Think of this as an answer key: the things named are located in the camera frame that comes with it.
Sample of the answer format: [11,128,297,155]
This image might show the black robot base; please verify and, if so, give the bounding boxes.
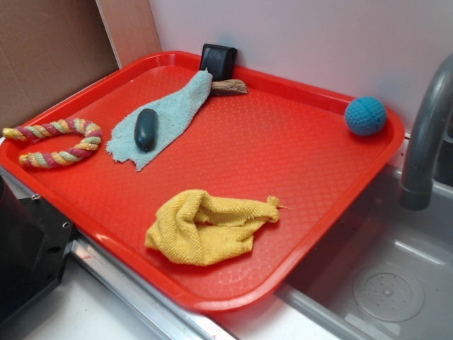
[1,180,75,325]

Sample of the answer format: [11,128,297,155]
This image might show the yellow terry cloth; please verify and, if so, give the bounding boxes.
[144,190,280,266]

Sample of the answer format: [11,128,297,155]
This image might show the light blue terry cloth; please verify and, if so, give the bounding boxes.
[106,71,212,171]

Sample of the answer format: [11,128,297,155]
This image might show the red plastic tray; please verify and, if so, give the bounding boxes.
[1,67,404,313]

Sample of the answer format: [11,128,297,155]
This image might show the brown wood piece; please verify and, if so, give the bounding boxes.
[210,79,248,96]

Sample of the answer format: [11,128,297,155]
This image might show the dark green oval object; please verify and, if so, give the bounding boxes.
[134,108,158,152]

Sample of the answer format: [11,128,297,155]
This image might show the black rectangular block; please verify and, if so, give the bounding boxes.
[199,43,238,81]

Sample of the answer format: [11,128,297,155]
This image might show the blue textured ball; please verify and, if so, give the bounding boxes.
[345,96,387,136]

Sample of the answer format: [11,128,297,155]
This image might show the grey toy faucet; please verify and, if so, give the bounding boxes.
[399,55,452,210]

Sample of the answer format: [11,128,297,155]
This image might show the grey plastic sink basin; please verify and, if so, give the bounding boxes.
[277,166,452,339]

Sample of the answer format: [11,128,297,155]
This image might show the brown cardboard panel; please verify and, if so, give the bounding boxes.
[1,1,161,128]

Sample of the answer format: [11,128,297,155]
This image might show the multicolour rope toy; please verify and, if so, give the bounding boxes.
[2,118,102,169]

